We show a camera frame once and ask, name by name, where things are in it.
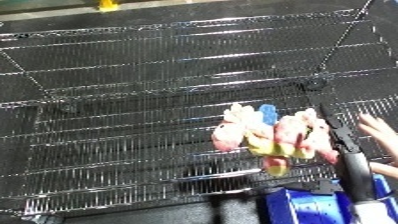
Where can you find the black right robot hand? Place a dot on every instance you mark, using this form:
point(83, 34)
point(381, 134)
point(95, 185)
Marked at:
point(355, 173)

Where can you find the pale right robot arm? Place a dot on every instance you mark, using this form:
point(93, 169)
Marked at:
point(376, 213)

